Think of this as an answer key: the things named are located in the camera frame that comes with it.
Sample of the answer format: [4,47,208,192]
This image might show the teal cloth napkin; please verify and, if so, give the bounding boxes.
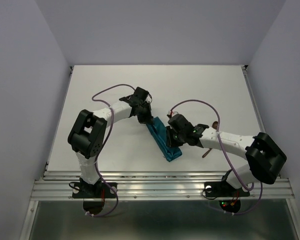
[146,117,182,162]

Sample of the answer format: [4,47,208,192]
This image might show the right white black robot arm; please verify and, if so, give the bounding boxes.
[165,122,287,195]

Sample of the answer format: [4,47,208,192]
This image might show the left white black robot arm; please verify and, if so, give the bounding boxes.
[67,92,153,197]

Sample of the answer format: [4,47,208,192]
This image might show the brown wooden fork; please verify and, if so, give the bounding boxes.
[202,148,212,158]

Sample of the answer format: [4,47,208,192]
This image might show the brown wooden spoon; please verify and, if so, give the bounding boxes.
[212,121,219,130]

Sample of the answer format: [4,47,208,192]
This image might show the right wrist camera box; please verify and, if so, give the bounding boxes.
[168,113,194,133]

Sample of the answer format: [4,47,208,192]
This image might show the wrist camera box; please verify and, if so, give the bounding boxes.
[168,113,194,133]
[133,86,150,102]

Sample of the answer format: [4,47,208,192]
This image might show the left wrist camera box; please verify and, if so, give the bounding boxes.
[133,86,150,102]

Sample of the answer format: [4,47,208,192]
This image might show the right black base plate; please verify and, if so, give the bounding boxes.
[202,181,250,199]

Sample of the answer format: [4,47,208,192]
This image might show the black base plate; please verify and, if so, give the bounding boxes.
[68,181,116,199]
[202,181,250,199]

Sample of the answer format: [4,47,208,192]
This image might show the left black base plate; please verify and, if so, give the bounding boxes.
[68,181,116,199]

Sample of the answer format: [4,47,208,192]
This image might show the aluminium frame rail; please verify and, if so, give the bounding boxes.
[29,170,296,201]

